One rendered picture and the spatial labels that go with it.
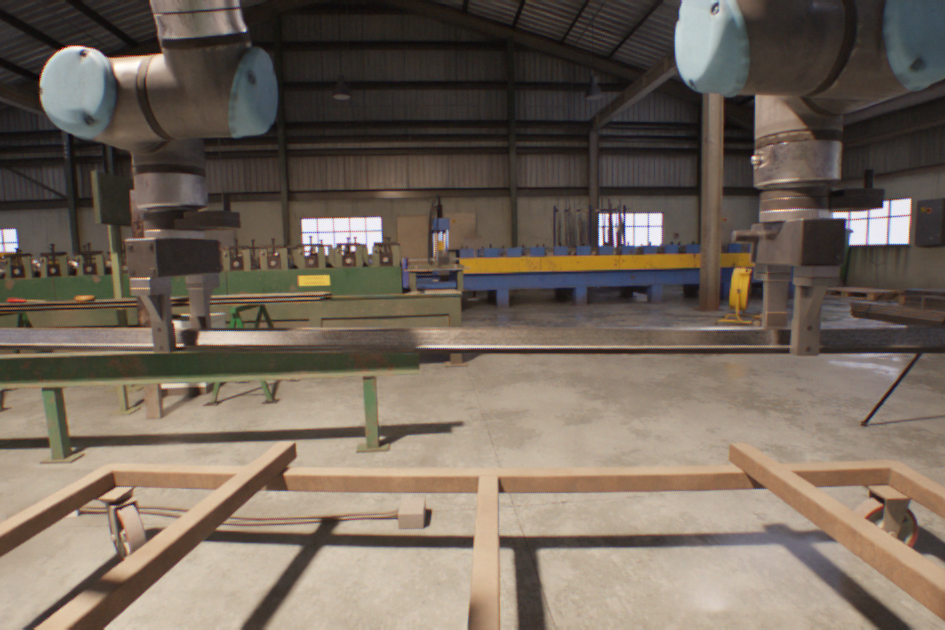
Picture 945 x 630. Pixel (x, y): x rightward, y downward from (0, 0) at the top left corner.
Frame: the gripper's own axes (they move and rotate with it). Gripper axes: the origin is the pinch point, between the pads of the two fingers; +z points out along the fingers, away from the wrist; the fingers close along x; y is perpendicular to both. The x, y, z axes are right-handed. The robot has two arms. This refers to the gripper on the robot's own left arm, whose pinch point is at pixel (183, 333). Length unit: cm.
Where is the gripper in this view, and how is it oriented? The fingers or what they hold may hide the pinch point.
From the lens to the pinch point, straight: 80.2
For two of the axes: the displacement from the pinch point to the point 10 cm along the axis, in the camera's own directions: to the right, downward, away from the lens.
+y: -9.9, 0.1, 1.3
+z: 0.2, 9.9, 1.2
